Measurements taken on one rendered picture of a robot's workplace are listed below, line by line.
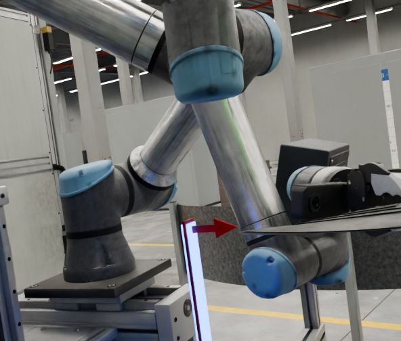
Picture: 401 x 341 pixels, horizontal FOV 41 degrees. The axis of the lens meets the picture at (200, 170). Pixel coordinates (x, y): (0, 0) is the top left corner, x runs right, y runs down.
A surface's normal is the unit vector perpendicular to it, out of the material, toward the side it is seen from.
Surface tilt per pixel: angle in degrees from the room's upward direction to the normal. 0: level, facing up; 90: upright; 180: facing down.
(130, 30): 94
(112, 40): 126
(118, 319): 90
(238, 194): 88
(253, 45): 109
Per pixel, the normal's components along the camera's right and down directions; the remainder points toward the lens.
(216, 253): -0.78, 0.14
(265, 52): 0.69, 0.43
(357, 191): -0.98, 0.04
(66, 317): -0.43, 0.11
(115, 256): 0.57, -0.34
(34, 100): 0.90, -0.10
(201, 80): -0.16, 0.12
